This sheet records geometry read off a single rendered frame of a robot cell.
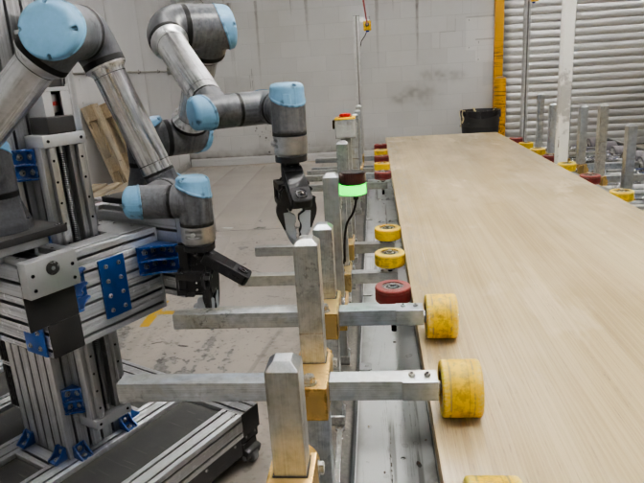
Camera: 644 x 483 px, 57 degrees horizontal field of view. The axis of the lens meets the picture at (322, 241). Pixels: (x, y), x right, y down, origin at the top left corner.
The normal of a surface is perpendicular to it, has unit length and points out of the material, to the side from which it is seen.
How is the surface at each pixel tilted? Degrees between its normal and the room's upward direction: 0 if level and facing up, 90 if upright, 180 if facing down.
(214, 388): 90
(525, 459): 0
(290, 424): 90
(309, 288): 90
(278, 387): 90
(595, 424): 0
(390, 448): 0
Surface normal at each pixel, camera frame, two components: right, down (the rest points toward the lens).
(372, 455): -0.06, -0.96
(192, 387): -0.08, 0.29
